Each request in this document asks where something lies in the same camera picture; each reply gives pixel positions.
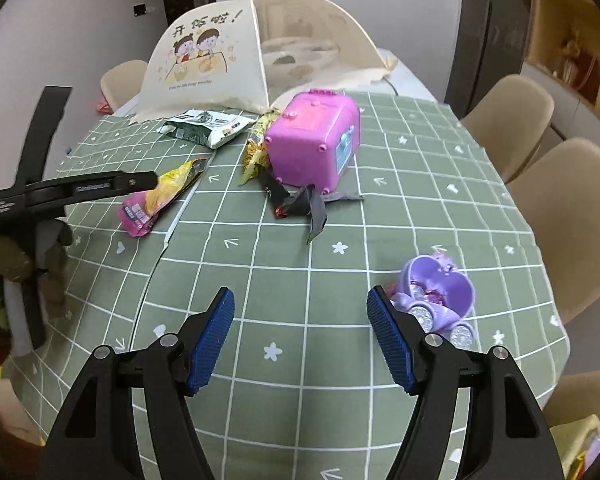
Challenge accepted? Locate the black and grey torn wrapper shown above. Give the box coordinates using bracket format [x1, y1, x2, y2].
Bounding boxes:
[259, 167, 365, 246]

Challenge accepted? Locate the person's left hand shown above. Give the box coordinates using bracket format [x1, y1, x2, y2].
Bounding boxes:
[32, 217, 74, 313]

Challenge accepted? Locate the pink plastic toy box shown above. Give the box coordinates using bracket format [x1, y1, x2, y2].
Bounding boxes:
[264, 89, 363, 195]

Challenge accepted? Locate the dark red cloth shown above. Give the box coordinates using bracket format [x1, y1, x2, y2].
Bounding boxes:
[0, 400, 41, 480]

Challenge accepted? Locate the gold crumpled snack wrapper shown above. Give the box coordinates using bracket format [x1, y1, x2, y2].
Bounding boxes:
[237, 110, 281, 188]

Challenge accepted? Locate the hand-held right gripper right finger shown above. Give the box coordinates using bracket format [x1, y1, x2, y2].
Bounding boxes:
[366, 285, 566, 480]

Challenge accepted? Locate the beige chair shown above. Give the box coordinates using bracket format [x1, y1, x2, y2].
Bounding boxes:
[460, 74, 555, 183]
[545, 367, 600, 426]
[505, 137, 600, 326]
[100, 60, 150, 111]

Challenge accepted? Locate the white plate with food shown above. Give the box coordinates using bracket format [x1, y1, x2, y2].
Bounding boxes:
[262, 37, 341, 68]

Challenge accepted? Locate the green and white snack packet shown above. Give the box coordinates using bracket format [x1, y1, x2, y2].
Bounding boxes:
[160, 109, 253, 150]

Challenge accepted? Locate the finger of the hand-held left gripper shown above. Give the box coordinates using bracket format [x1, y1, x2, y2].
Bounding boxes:
[24, 171, 159, 207]

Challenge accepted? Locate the green grid tablecloth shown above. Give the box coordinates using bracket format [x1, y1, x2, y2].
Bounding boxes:
[7, 89, 571, 480]

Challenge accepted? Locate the cartoon printed mesh food cover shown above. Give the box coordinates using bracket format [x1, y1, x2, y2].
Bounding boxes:
[130, 0, 400, 125]

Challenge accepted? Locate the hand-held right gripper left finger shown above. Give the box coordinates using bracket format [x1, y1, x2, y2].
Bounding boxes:
[45, 287, 236, 480]

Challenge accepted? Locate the yellow bag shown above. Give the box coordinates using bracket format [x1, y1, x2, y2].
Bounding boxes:
[550, 412, 600, 480]

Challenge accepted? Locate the purple toy carriage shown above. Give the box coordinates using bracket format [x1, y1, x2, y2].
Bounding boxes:
[390, 252, 478, 348]

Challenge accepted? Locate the yellow and pink snack packet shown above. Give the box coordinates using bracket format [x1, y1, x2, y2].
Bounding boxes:
[119, 157, 210, 237]

